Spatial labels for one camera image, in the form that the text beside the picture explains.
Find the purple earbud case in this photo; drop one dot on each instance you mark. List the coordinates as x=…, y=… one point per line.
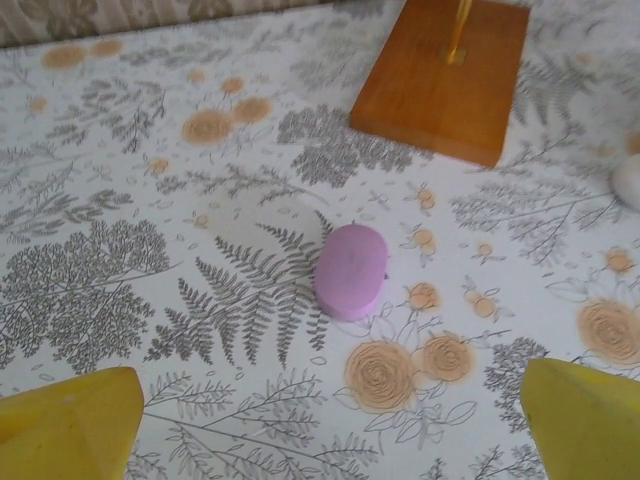
x=352, y=270

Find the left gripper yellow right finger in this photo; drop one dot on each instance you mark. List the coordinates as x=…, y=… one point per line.
x=590, y=425

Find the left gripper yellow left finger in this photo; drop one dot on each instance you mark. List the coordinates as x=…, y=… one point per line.
x=65, y=430

